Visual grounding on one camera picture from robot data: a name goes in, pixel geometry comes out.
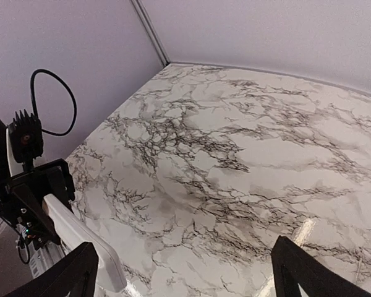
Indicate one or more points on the white remote control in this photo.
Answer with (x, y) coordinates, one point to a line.
(73, 232)

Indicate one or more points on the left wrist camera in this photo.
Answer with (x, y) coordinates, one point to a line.
(25, 135)

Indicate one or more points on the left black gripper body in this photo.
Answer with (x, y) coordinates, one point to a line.
(51, 178)

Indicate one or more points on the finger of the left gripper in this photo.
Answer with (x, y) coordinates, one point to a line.
(39, 226)

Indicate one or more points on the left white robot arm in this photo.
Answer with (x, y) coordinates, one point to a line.
(9, 168)

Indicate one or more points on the left aluminium frame post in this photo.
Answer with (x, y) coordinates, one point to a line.
(151, 32)

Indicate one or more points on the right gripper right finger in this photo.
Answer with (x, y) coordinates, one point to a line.
(295, 269)

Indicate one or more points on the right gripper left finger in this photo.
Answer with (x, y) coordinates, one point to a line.
(73, 275)

